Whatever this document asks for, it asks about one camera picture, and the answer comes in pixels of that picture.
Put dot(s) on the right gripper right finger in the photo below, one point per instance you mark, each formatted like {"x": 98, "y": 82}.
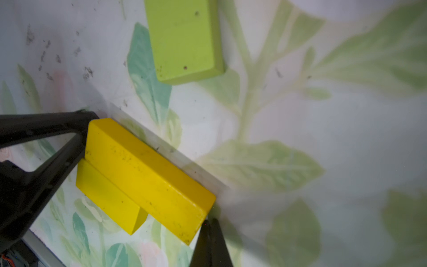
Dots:
{"x": 211, "y": 249}

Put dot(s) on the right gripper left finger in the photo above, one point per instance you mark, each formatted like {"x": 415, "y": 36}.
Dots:
{"x": 25, "y": 194}

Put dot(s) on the yellow long block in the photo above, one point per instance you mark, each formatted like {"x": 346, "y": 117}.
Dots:
{"x": 109, "y": 198}
{"x": 156, "y": 185}

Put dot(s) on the lime green block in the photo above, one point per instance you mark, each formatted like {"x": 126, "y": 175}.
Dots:
{"x": 185, "y": 39}

